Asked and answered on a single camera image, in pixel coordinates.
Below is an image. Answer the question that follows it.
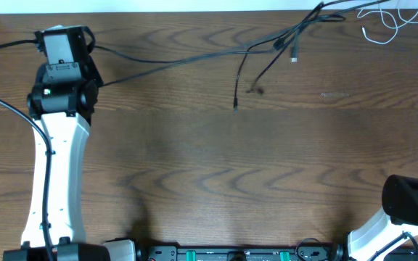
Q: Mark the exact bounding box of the thick black cable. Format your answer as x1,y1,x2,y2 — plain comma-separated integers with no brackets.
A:
92,0,391,88

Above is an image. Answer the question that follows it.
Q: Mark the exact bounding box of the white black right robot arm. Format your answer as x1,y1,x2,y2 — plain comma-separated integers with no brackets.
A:
346,175,418,260

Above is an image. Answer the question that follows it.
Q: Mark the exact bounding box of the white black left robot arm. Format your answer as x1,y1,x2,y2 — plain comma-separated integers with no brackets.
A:
0,25,138,260

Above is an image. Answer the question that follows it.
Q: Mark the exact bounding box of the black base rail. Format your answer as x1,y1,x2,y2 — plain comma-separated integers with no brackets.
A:
136,239,352,261

